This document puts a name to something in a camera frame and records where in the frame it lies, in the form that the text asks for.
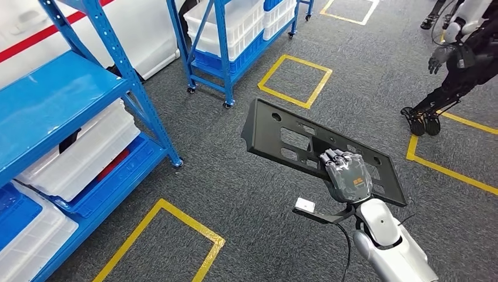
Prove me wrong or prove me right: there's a black plastic plate bracket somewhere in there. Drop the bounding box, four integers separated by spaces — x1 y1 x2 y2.
240 97 409 208

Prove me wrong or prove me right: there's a blue wheeled shelf cart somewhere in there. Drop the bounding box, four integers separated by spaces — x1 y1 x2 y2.
166 0 315 110

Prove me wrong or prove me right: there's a blue metal shelf rack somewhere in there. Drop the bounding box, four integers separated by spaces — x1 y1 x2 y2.
0 0 184 282

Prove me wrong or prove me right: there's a white plastic bin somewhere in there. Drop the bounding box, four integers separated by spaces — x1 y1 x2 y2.
263 0 297 42
183 0 266 61
17 99 135 192
29 124 142 203
0 180 79 282

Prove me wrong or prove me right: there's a red item in bin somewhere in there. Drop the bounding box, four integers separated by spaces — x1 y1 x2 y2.
95 149 131 183

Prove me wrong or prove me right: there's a white car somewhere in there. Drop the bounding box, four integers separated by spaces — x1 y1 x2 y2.
0 0 181 90

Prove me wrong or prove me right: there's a yellow tape floor square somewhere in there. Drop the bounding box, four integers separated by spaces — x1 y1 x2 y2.
405 110 498 196

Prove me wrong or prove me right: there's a black and white humanoid robot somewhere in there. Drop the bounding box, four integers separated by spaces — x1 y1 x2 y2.
401 0 498 137

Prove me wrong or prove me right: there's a red barrier belt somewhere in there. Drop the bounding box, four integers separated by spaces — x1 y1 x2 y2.
0 0 115 64

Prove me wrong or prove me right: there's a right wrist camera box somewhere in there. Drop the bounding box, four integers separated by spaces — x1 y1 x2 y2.
292 197 356 225

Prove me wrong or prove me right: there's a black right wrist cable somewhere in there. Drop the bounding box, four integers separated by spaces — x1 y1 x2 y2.
334 221 353 282

